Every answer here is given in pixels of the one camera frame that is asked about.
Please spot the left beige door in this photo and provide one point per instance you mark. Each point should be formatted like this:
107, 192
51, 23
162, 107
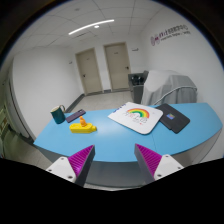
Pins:
89, 72

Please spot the dark grey tablet case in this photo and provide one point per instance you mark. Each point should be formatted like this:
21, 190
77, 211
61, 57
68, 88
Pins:
172, 118

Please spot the wall logo sign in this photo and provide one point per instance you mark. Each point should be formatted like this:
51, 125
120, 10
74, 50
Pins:
168, 33

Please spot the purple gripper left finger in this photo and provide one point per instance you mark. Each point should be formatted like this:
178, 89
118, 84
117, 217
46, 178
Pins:
74, 168

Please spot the yellow toy boat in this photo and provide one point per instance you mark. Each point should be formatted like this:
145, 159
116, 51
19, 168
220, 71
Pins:
82, 127

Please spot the beige door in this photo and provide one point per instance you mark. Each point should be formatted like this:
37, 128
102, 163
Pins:
89, 72
118, 65

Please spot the grey cloth covered machine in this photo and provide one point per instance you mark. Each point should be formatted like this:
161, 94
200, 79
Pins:
167, 86

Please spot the long ceiling light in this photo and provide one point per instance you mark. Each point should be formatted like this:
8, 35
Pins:
90, 25

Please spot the purple smartphone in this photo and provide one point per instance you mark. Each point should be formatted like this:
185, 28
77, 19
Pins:
75, 115

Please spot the right beige door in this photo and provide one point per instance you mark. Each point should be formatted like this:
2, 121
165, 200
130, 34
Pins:
118, 65

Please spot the white rainbow mouse pad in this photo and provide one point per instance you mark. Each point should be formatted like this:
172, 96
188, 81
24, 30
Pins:
137, 117

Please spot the dark teal mug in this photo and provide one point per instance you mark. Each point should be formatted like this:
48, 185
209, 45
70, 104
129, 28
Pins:
58, 114

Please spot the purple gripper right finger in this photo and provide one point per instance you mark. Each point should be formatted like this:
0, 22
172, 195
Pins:
154, 166

